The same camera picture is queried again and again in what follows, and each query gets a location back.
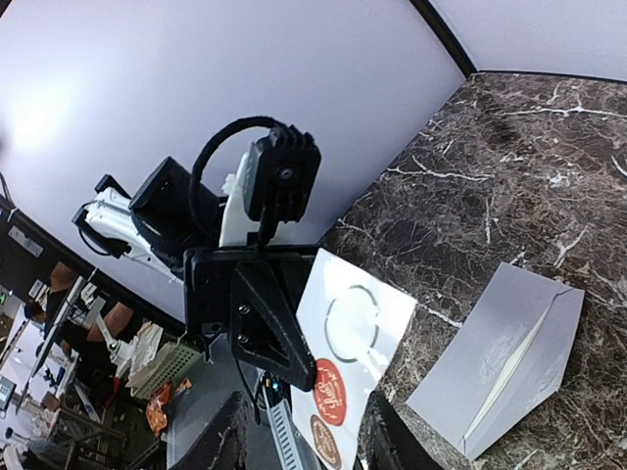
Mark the wax seal sticker sheet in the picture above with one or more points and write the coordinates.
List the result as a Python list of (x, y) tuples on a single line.
[(356, 321)]

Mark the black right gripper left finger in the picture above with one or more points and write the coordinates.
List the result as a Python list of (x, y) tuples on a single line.
[(221, 445)]

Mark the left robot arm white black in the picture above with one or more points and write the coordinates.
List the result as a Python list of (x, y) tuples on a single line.
[(154, 227)]

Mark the black left frame post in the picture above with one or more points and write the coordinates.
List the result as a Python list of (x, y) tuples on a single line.
[(445, 36)]

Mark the beige lined letter paper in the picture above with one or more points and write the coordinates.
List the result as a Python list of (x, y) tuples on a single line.
[(505, 376)]

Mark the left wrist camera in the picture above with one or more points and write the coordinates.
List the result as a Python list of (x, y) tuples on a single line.
[(278, 177)]

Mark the person in black shirt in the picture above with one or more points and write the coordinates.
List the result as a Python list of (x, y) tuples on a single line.
[(94, 369)]

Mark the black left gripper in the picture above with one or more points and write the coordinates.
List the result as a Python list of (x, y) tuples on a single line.
[(253, 296)]

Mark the white perforated basket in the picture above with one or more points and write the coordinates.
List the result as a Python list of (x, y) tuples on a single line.
[(171, 364)]

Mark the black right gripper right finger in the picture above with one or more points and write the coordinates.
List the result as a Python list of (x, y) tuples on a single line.
[(388, 443)]

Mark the grey envelope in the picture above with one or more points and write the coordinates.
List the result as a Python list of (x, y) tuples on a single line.
[(507, 358)]

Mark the black front rail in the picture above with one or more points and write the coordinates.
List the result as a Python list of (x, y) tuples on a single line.
[(22, 268)]

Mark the red round seal sticker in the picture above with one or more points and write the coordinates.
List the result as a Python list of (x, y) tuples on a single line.
[(329, 393)]

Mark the brown round seal sticker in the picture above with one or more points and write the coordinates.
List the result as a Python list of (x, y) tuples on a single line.
[(324, 443)]

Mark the white slotted cable duct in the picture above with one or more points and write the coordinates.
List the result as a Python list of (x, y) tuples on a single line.
[(280, 423)]

